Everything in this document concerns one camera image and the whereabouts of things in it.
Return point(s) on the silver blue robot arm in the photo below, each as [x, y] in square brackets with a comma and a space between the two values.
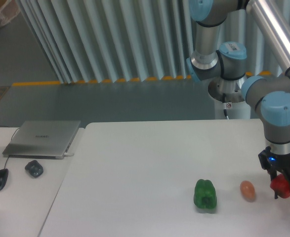
[270, 99]

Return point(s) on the brown cardboard box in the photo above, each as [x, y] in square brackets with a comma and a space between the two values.
[8, 11]

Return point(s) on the white laptop cable plug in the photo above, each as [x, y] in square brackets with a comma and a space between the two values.
[68, 155]

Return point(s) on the white corrugated partition screen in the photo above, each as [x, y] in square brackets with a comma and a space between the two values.
[131, 39]

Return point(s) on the green bell pepper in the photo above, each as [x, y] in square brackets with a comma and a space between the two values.
[205, 195]

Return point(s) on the silver closed laptop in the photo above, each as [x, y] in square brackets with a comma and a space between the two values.
[43, 139]

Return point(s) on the dark grey earbud case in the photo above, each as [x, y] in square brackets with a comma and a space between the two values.
[34, 168]

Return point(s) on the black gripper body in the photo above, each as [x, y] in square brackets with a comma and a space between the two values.
[270, 161]

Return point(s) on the brown egg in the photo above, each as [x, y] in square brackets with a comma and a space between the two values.
[247, 190]

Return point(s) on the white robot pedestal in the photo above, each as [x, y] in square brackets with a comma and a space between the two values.
[229, 110]

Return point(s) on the red bell pepper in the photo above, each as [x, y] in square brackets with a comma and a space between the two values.
[284, 188]

